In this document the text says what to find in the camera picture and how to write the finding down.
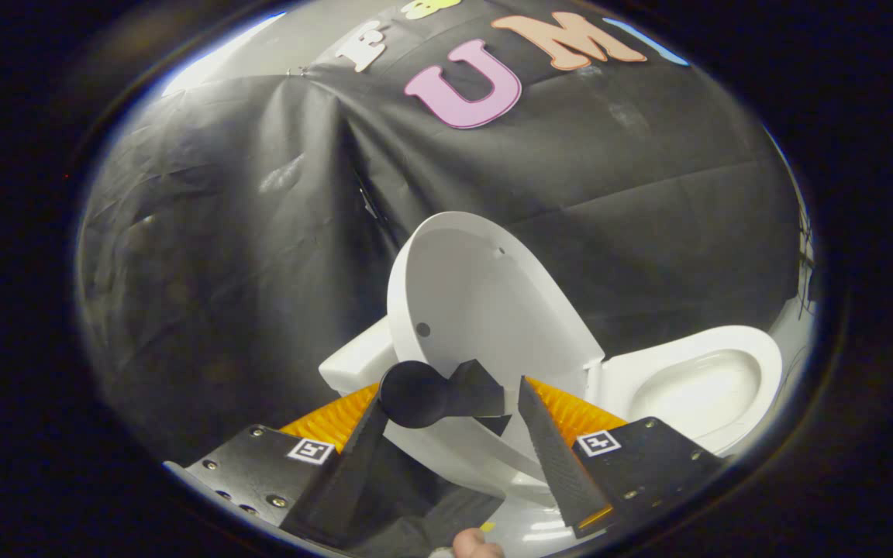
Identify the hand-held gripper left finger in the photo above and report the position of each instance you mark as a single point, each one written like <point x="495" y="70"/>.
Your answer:
<point x="346" y="480"/>

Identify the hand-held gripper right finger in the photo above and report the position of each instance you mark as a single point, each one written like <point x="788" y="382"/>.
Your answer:
<point x="559" y="465"/>

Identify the white toilet lid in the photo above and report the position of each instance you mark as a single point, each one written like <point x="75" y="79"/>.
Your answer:
<point x="493" y="310"/>

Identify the white ceramic toilet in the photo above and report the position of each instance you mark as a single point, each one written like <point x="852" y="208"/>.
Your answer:
<point x="353" y="360"/>

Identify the black backdrop cloth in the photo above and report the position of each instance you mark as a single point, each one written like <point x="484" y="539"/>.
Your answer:
<point x="222" y="232"/>

